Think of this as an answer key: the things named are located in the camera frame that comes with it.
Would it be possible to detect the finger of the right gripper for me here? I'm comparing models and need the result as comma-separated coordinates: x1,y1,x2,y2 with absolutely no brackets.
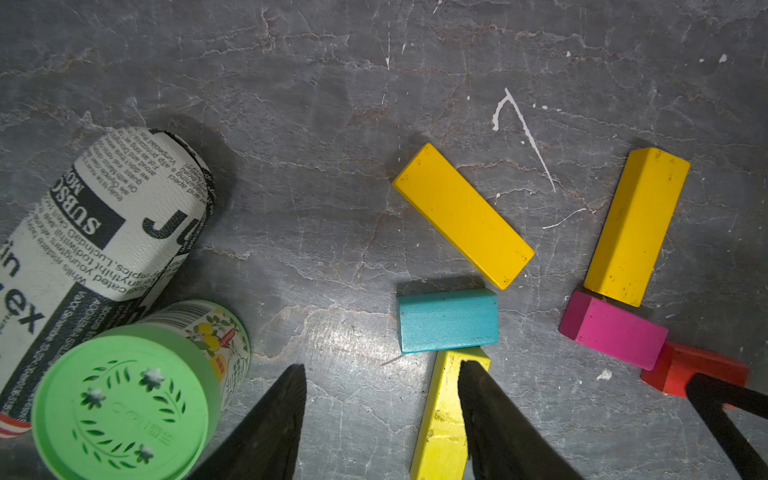
685,373,767,479

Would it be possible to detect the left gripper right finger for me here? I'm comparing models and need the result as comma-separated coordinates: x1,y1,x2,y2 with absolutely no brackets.
457,360,581,479

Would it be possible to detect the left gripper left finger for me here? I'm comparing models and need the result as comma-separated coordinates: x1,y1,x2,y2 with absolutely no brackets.
190,364,307,479

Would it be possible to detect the red block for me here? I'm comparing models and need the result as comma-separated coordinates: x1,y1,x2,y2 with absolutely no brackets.
641,342,750,398

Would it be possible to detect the lime yellow long block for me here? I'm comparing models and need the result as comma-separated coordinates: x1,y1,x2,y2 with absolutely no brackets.
410,347,491,479

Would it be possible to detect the magenta block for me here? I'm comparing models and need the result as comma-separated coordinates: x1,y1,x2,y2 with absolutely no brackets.
559,291,668,370

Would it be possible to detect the green lid jar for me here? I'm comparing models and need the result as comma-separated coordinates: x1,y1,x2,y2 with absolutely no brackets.
31,299,251,479

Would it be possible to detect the teal block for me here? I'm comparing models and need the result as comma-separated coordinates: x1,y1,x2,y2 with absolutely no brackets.
397,289,499,354

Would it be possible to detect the newspaper print can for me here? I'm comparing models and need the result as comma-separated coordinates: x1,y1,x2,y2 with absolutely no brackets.
1,127,216,438

